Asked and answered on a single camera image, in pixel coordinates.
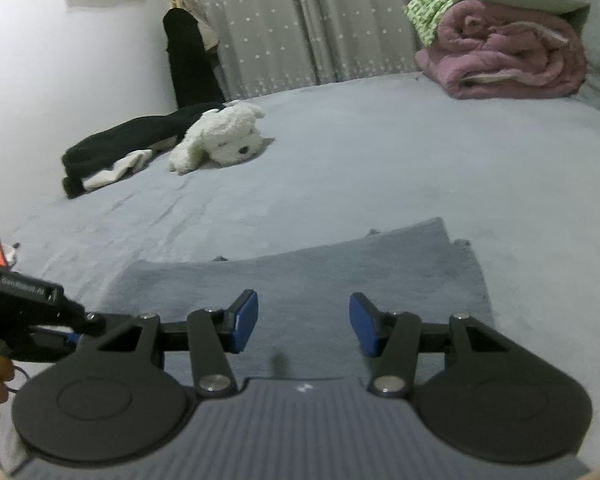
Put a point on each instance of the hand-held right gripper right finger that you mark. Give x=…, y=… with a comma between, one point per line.
x=362, y=325

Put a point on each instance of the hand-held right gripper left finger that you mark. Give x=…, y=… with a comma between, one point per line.
x=245, y=322

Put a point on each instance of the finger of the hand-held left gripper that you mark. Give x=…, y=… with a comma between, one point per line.
x=82, y=321
x=60, y=341

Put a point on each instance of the grey knitted sweater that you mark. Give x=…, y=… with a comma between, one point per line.
x=330, y=270

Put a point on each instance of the white cloth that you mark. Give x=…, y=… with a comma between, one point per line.
x=115, y=170

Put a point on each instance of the grey bed sheet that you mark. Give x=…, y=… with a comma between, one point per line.
x=355, y=160

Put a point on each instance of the black clothing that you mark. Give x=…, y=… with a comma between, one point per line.
x=120, y=140

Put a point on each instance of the white plush dog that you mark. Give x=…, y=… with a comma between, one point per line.
x=220, y=135

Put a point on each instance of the black hanging garment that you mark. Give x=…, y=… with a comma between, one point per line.
x=190, y=60

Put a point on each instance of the beige hanging bag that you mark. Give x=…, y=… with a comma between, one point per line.
x=209, y=35

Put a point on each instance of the grey star-patterned curtain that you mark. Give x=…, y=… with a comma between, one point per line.
x=305, y=20

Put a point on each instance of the folded mauve quilt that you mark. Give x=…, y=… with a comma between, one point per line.
x=505, y=50

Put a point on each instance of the green patterned cloth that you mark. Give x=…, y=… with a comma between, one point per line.
x=430, y=5

